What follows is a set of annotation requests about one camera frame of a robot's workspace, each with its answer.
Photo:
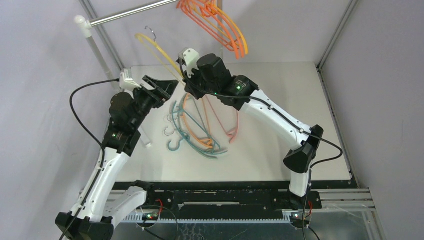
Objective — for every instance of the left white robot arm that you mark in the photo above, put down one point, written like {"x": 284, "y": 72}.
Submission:
{"x": 92, "y": 217}

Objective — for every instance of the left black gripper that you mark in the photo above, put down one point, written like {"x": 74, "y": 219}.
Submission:
{"x": 162, "y": 92}

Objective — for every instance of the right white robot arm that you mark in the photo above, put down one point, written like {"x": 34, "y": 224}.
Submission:
{"x": 208, "y": 75}

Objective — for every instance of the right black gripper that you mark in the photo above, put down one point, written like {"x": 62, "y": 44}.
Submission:
{"x": 191, "y": 86}

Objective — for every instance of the small circuit board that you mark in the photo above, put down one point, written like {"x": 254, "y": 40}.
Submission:
{"x": 146, "y": 217}
{"x": 299, "y": 217}

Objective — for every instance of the light orange wire-hook hanger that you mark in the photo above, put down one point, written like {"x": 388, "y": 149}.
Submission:
{"x": 207, "y": 141}

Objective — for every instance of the teal plastic hanger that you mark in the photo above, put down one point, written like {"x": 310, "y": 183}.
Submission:
{"x": 213, "y": 154}

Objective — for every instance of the pink wire-hook hanger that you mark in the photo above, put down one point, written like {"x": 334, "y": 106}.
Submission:
{"x": 231, "y": 133}

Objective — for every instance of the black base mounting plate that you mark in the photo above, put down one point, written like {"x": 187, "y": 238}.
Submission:
{"x": 243, "y": 200}

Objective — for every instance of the white clothes rack frame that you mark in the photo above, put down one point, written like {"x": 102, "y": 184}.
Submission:
{"x": 177, "y": 23}

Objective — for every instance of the right small circuit board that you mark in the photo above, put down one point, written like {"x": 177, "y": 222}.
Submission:
{"x": 299, "y": 217}

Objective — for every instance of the pale yellow wire-hook hanger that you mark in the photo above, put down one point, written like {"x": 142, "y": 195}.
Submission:
{"x": 151, "y": 44}

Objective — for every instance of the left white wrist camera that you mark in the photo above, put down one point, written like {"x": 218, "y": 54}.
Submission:
{"x": 126, "y": 80}

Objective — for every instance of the left small circuit board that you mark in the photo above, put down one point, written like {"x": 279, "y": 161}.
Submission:
{"x": 146, "y": 217}

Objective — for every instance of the orange plastic hanger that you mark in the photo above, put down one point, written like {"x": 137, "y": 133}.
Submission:
{"x": 225, "y": 33}
{"x": 212, "y": 26}

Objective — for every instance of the aluminium rail frame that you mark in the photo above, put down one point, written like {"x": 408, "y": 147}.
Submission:
{"x": 349, "y": 202}

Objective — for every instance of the yellow-orange plastic hanger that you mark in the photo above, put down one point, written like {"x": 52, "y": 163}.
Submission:
{"x": 223, "y": 29}

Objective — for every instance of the grey-green wire-hook hanger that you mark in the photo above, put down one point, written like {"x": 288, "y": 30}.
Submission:
{"x": 170, "y": 129}

